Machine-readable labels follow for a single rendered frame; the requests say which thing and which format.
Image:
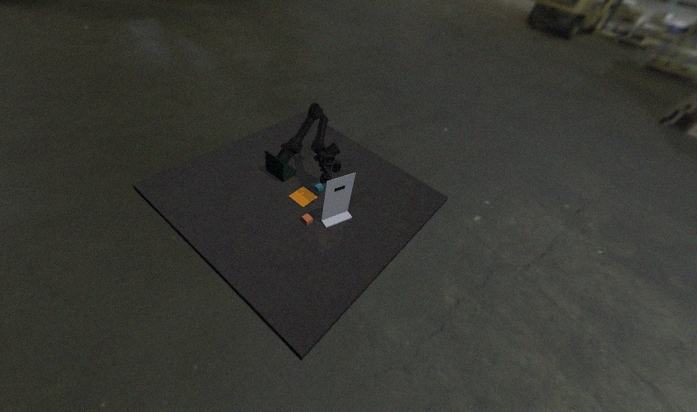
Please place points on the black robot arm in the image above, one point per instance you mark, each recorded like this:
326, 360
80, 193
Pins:
294, 145

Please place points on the orange flat square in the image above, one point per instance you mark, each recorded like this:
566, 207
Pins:
303, 196

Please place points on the dark grey panel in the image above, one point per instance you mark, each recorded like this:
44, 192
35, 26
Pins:
336, 200

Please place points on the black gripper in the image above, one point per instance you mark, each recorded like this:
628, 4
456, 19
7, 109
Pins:
326, 167

